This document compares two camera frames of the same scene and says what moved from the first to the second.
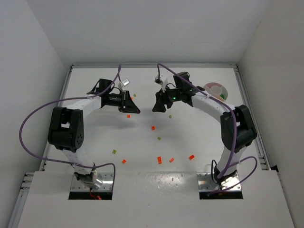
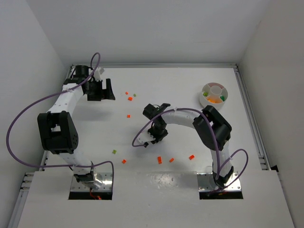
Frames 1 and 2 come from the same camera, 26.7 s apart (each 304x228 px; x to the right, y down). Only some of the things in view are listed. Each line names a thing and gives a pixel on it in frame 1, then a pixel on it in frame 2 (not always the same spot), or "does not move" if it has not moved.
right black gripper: x=165 y=99 → x=156 y=136
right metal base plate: x=205 y=183 does not move
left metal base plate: x=107 y=185 does not move
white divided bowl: x=216 y=90 does not move
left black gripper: x=123 y=101 → x=101 y=90
